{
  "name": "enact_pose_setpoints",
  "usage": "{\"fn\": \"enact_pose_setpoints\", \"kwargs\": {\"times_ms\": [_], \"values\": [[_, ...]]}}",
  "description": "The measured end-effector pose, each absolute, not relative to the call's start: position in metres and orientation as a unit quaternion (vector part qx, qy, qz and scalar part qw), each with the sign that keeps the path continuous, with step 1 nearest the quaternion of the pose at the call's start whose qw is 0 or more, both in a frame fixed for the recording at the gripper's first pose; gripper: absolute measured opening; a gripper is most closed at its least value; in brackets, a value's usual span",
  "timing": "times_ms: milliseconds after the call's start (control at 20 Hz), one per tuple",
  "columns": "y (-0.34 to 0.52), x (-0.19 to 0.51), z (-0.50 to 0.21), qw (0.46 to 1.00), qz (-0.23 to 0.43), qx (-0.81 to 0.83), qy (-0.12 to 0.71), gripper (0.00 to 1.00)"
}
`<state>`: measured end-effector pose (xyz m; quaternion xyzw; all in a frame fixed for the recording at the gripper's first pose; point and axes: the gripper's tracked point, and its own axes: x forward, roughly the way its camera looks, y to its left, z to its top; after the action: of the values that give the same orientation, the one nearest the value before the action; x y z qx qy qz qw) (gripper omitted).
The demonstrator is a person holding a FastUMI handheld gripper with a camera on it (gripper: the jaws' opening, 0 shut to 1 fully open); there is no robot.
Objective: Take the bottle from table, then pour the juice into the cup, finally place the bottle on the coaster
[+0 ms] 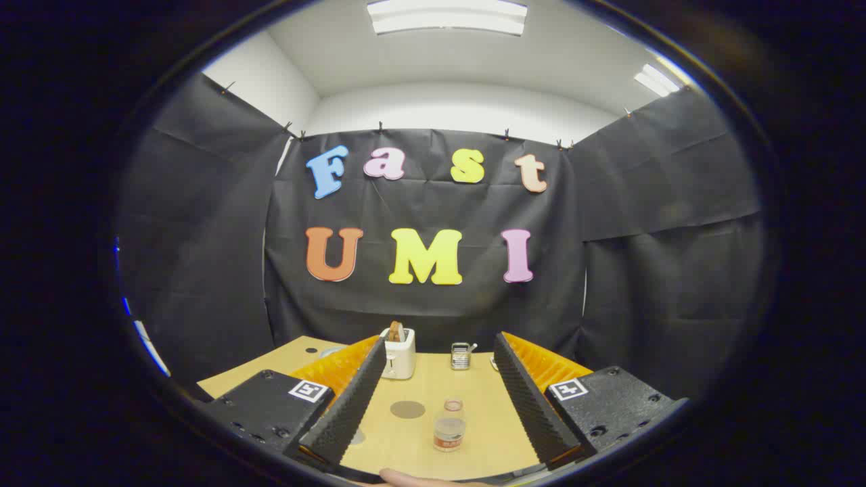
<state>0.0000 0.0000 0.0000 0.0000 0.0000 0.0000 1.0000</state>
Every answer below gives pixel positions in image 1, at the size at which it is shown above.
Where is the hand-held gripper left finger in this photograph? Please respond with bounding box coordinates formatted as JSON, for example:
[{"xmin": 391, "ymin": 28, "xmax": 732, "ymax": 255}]
[{"xmin": 196, "ymin": 333, "xmax": 388, "ymax": 474}]

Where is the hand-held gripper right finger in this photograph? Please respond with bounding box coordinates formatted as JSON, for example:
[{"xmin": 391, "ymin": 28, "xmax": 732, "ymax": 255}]
[{"xmin": 493, "ymin": 331, "xmax": 691, "ymax": 472}]

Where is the white toaster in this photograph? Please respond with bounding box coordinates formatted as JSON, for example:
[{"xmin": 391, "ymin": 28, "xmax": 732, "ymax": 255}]
[{"xmin": 380, "ymin": 327, "xmax": 415, "ymax": 380}]

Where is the small ceiling light panel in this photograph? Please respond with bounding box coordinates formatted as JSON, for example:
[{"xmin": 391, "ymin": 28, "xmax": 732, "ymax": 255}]
[{"xmin": 634, "ymin": 63, "xmax": 681, "ymax": 97}]

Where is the black backdrop cloth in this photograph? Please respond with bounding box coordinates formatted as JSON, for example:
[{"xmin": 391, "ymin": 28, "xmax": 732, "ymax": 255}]
[{"xmin": 115, "ymin": 71, "xmax": 765, "ymax": 400}]

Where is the wooden table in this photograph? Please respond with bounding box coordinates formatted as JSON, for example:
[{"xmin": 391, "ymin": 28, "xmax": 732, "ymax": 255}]
[{"xmin": 198, "ymin": 335, "xmax": 596, "ymax": 482}]

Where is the large ceiling light panel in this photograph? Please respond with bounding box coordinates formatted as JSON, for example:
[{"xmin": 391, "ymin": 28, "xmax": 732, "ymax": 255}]
[{"xmin": 367, "ymin": 0, "xmax": 528, "ymax": 37}]

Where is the clear plastic juice bottle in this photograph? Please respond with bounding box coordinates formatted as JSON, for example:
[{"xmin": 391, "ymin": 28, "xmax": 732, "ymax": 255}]
[{"xmin": 433, "ymin": 398, "xmax": 468, "ymax": 453}]

